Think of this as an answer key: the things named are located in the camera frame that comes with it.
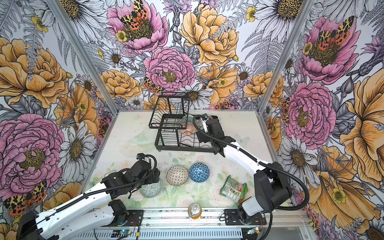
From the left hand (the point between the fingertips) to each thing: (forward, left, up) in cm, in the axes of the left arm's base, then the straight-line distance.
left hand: (150, 177), depth 80 cm
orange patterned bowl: (+21, -20, +15) cm, 32 cm away
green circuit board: (-23, +12, -9) cm, 27 cm away
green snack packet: (-6, -44, -4) cm, 44 cm away
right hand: (+23, -31, +9) cm, 39 cm away
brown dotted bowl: (+4, -13, -6) cm, 15 cm away
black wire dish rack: (+47, -5, +4) cm, 47 cm away
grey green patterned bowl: (-4, 0, -6) cm, 8 cm away
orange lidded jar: (-16, -23, +2) cm, 29 cm away
